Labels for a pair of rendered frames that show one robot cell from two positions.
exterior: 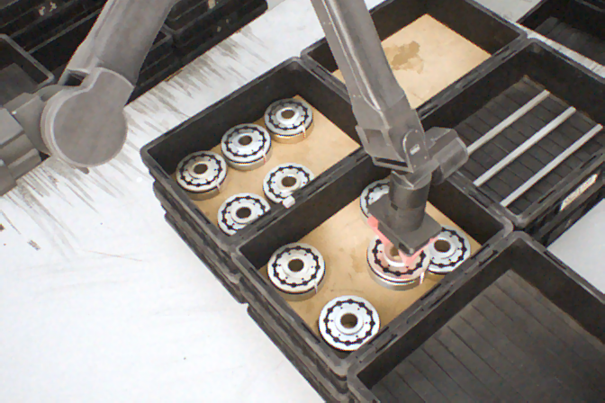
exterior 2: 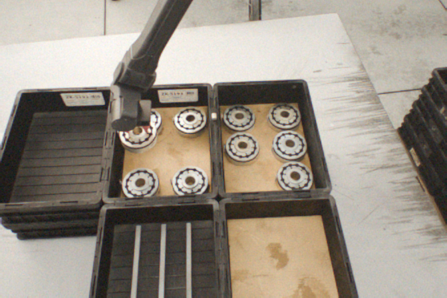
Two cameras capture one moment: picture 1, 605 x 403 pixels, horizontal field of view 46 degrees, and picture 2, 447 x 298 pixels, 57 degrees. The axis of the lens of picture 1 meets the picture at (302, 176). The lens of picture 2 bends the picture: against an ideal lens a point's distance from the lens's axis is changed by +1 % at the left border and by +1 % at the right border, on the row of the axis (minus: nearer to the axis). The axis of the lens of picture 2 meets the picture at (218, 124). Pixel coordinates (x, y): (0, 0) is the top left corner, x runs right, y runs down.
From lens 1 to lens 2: 1.30 m
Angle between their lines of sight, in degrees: 64
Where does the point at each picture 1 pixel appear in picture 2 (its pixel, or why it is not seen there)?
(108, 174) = (345, 114)
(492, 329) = (88, 179)
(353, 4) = (159, 4)
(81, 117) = not seen: outside the picture
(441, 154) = (118, 104)
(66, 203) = (336, 90)
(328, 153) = (254, 186)
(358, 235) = (188, 163)
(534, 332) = (68, 195)
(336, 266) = (180, 142)
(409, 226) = not seen: hidden behind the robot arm
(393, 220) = not seen: hidden behind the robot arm
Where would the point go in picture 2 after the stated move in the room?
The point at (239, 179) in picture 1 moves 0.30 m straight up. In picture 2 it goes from (271, 135) to (283, 68)
